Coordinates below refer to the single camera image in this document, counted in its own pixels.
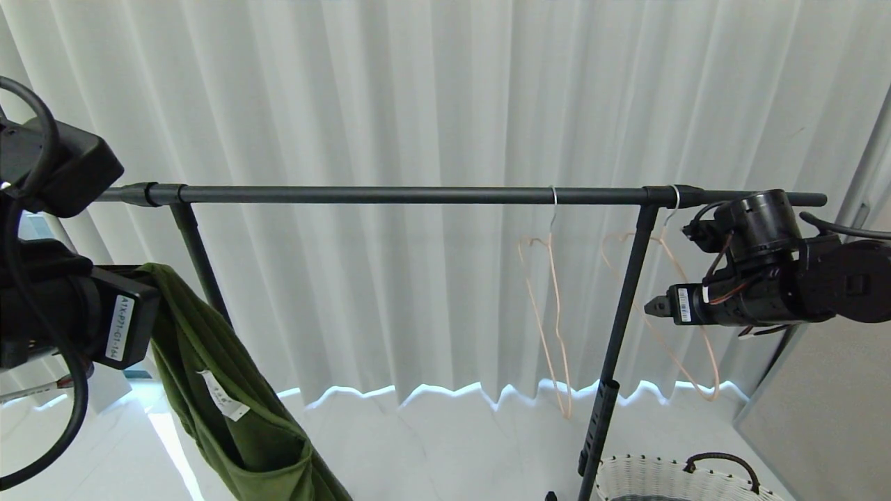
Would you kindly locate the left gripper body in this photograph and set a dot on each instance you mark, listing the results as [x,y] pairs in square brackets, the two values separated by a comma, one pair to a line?
[125,320]

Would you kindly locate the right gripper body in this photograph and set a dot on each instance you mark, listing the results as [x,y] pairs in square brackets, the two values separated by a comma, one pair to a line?
[759,303]

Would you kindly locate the pink clothes hanger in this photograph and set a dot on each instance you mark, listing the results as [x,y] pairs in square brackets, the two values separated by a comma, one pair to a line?
[717,376]
[559,327]

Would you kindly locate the green shirt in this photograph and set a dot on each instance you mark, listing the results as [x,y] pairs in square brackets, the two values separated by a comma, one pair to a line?
[230,362]

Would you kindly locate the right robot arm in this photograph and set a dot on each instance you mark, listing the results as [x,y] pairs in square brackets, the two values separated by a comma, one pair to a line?
[860,278]

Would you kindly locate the white laundry basket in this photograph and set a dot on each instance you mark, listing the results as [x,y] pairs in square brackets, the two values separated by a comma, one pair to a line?
[661,480]

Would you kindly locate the black clothes rack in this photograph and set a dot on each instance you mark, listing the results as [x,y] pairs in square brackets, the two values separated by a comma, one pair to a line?
[418,195]

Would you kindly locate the window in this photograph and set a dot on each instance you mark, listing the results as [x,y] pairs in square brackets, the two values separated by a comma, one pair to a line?
[49,228]

